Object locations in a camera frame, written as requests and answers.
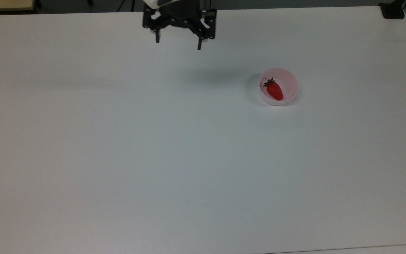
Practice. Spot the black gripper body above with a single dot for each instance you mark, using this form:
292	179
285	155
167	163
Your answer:
182	10

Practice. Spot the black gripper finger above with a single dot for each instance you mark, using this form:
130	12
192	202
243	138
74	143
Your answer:
208	24
151	19

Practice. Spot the red toy strawberry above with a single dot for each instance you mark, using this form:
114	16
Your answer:
275	91

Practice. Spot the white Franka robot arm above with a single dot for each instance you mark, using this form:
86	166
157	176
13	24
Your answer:
152	2

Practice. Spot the pink plastic bowl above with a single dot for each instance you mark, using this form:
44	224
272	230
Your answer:
290	84

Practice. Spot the beige wooden table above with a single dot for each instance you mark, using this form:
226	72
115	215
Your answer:
2	4

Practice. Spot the black corner clamp mount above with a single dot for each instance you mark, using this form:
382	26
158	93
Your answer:
392	11

